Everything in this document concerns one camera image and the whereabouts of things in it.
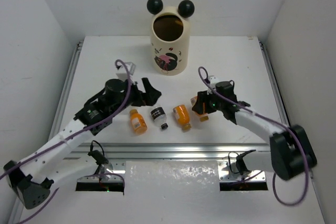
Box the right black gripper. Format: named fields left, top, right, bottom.
left=193, top=88, right=225, bottom=114

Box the orange juice bottle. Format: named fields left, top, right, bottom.
left=191, top=96, right=209, bottom=122
left=173, top=104, right=191, bottom=132
left=130, top=109, right=148, bottom=135

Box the clear bottle black label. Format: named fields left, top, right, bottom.
left=150, top=105, right=169, bottom=130

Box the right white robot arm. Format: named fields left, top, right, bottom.
left=191, top=81, right=317, bottom=180

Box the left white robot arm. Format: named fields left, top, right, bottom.
left=1, top=78, right=162, bottom=209

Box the cream cat trash bin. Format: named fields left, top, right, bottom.
left=146, top=0, right=195, bottom=76

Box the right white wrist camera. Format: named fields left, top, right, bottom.
left=207, top=76, right=220, bottom=88

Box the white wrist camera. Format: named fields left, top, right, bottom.
left=116, top=69, right=128, bottom=81
left=207, top=76, right=220, bottom=88

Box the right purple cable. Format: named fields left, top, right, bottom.
left=197, top=66, right=313, bottom=206

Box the purple cable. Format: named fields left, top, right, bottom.
left=0, top=59, right=132, bottom=224
left=197, top=66, right=313, bottom=206

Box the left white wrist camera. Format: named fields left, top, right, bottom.
left=116, top=69, right=128, bottom=81

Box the aluminium table edge rail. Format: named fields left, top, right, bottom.
left=49, top=142, right=292, bottom=159

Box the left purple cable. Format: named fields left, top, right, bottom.
left=0, top=59, right=132, bottom=224

